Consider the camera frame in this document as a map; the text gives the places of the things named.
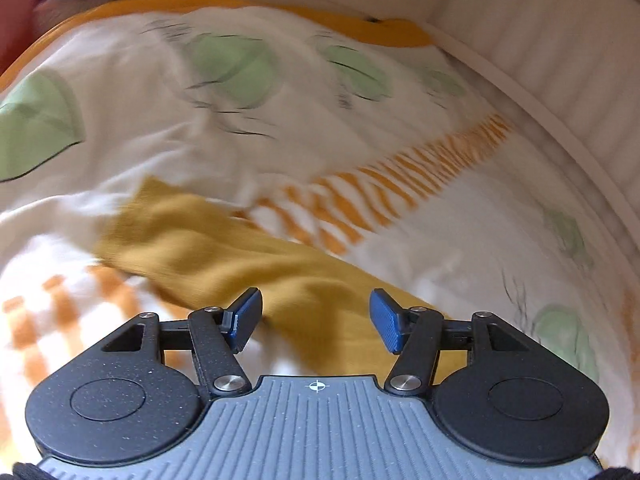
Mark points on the red cloth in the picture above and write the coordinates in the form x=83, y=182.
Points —
x=15, y=15

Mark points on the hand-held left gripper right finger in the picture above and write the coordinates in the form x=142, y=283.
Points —
x=384, y=315

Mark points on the leaf printed white blanket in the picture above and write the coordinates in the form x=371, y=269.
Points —
x=165, y=110

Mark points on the white slatted bed rail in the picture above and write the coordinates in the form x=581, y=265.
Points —
x=555, y=55

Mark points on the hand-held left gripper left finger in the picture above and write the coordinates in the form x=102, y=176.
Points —
x=247, y=310

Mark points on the mustard yellow small garment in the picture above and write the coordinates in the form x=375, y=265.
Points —
x=240, y=265

